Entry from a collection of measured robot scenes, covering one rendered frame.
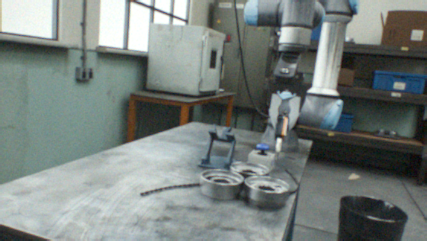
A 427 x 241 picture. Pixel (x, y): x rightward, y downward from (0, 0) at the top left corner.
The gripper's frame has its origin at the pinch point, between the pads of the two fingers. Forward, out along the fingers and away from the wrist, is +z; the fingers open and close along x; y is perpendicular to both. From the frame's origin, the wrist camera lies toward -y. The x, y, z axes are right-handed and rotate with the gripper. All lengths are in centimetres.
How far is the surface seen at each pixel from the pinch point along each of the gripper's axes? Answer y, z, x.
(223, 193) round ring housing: -16.2, 14.7, 9.8
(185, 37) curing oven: 204, -34, 109
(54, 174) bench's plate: -21, 17, 51
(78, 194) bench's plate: -28, 17, 39
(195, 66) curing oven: 204, -10, 97
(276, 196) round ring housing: -14.8, 13.5, -1.7
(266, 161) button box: 11.4, 13.3, 3.9
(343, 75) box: 338, -16, -40
